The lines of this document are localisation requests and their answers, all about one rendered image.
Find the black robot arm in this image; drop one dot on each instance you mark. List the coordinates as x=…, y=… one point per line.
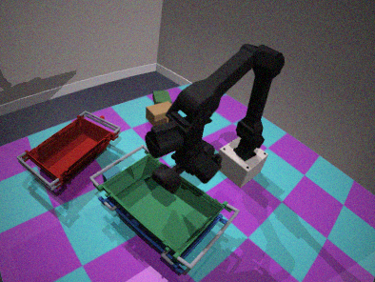
x=202, y=98

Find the tan cardboard box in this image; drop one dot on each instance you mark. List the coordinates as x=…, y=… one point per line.
x=155, y=114

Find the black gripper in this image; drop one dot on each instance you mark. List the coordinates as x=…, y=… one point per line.
x=169, y=178

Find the red plastic tray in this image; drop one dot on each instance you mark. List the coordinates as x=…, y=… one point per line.
x=68, y=147

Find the blue plastic tray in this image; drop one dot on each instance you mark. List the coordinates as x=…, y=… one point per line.
x=157, y=243

